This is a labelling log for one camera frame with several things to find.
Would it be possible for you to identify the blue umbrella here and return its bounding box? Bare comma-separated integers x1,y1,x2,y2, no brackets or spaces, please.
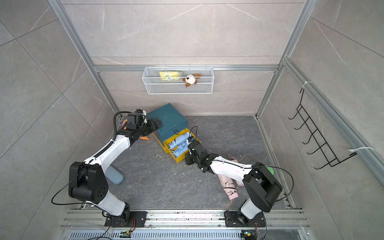
168,132,190,150
172,143,188,158

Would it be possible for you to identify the teal and yellow drawer box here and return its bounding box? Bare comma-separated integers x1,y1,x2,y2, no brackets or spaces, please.
147,103,196,163

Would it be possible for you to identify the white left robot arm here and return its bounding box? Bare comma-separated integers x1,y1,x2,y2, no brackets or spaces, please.
68,109,162,227

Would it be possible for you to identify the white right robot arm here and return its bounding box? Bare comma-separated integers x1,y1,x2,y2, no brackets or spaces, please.
186,141,283,227

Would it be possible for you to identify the pink folded umbrella front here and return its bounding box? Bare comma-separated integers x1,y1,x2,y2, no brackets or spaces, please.
218,175,239,201

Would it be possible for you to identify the pink folded umbrella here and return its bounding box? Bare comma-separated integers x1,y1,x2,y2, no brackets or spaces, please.
218,175,239,201
228,154,244,187

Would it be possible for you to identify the pink folded umbrella rear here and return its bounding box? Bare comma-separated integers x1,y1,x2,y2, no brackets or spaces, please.
228,154,244,187

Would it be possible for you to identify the orange shark plush toy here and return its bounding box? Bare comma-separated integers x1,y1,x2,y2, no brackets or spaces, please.
121,119,150,141

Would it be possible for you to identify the yellow package in basket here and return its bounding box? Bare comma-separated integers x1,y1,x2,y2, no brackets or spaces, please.
159,71,183,81

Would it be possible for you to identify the light blue cup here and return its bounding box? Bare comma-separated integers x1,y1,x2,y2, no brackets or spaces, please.
105,165,125,185

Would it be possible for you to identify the brown white plush dog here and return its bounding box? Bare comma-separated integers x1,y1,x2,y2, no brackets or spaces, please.
183,74,201,88

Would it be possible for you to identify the green round object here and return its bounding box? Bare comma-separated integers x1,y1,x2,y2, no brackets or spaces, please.
267,167,275,175

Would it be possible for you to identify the white wire wall basket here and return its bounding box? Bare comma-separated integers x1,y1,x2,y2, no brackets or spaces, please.
142,66,215,95

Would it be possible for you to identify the metal base rail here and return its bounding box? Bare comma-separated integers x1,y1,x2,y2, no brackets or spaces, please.
54,209,314,240

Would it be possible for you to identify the black wire wall hook rack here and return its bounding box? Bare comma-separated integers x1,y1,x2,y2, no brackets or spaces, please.
289,89,357,170

